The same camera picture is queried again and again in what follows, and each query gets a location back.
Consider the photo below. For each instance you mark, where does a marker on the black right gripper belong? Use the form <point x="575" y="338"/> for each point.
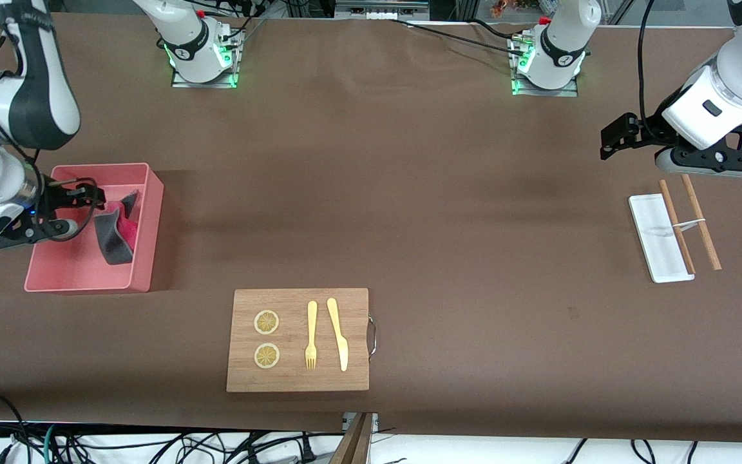
<point x="57" y="197"/>

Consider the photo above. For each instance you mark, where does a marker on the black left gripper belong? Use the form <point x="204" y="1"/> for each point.
<point x="652" y="128"/>

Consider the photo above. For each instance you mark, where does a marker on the grey and pink cloth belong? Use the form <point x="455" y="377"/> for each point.
<point x="113" y="241"/>

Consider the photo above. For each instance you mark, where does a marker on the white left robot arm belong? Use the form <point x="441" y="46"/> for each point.
<point x="712" y="109"/>

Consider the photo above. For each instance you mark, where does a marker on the pink plastic bin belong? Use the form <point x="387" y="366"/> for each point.
<point x="68" y="270"/>

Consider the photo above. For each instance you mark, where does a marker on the brown wooden chopstick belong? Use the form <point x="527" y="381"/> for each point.
<point x="670" y="206"/>
<point x="709" y="245"/>

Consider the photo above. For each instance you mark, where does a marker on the white rectangular tray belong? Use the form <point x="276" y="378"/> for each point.
<point x="654" y="238"/>

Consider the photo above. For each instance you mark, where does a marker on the white rubber band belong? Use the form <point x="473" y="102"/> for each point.
<point x="690" y="223"/>

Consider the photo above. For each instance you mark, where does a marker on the orange objects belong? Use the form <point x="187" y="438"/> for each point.
<point x="506" y="8"/>

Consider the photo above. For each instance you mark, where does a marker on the lemon slice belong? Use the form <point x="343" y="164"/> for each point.
<point x="266" y="356"/>
<point x="266" y="322"/>

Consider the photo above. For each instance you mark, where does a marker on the yellow plastic fork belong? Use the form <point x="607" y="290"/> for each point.
<point x="311" y="322"/>

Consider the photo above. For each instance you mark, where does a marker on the wooden cutting board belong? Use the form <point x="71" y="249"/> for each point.
<point x="294" y="380"/>

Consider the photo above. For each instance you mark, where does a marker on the yellow plastic knife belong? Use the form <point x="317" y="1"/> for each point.
<point x="339" y="335"/>

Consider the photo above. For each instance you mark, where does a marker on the black power plug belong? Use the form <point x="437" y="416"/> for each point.
<point x="306" y="451"/>

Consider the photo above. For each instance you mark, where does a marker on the wooden plank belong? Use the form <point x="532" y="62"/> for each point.
<point x="355" y="448"/>

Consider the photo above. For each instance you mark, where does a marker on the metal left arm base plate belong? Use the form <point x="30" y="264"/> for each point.
<point x="538" y="92"/>

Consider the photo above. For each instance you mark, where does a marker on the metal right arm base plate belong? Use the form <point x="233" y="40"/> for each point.
<point x="229" y="80"/>

